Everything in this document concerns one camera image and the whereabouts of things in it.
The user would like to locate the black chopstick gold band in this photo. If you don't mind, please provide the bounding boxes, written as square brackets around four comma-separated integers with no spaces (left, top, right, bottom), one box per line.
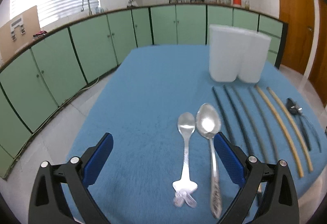
[223,85,253,155]
[212,87,236,145]

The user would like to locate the grey chopstick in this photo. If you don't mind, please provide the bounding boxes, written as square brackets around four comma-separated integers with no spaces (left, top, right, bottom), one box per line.
[232,87,268,162]
[248,88,279,161]

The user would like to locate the black spoon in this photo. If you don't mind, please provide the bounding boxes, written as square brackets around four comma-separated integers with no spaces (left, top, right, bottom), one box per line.
[286,98,311,151]

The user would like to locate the blue table cloth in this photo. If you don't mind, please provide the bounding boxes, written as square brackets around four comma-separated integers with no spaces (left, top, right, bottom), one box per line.
[69,45,326,223]

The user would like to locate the large silver spoon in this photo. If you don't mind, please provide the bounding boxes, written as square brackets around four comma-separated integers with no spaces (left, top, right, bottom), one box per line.
[196,103,222,218]

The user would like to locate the chrome faucet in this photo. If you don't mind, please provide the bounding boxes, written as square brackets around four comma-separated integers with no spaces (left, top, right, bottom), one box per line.
[80,0,93,16]

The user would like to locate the green lower cabinets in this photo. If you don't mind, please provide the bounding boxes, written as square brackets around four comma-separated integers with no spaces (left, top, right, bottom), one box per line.
[1,3,288,178]

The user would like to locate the brown wooden door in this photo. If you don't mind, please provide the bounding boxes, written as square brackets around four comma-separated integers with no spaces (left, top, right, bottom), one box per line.
[279,0,315,74]

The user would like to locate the white utensil holder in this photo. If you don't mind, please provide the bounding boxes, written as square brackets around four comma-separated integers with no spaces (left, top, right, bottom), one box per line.
[209,24,271,83]

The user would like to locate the small silver spoon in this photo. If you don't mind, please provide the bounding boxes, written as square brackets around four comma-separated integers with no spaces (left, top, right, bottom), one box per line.
[172,112,198,208]

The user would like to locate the bamboo chopstick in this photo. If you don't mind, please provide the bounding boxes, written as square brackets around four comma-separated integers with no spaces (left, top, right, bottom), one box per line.
[266,86,314,173]
[254,84,304,178]

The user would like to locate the cardboard box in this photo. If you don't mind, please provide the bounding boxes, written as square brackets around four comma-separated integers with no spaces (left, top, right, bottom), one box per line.
[0,6,40,63]

